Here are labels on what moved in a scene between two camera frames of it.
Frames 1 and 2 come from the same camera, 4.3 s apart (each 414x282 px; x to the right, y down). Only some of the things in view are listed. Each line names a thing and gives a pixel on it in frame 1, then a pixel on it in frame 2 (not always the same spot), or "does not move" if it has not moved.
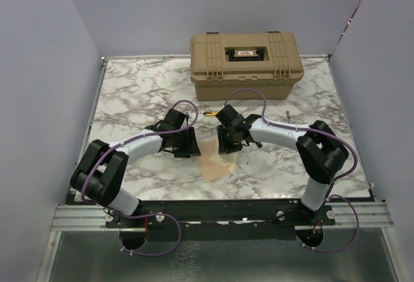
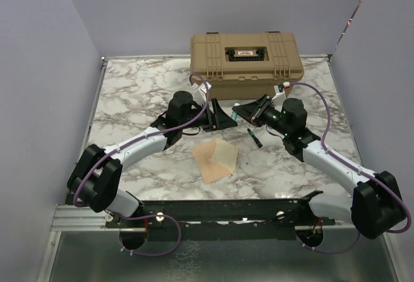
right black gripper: [223, 145] -> [248, 110]
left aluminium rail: [81, 218] does not move
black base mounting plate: [224, 221] does not move
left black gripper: [191, 147] -> [218, 119]
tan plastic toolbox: [221, 62] does not move
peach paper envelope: [213, 165] does not move
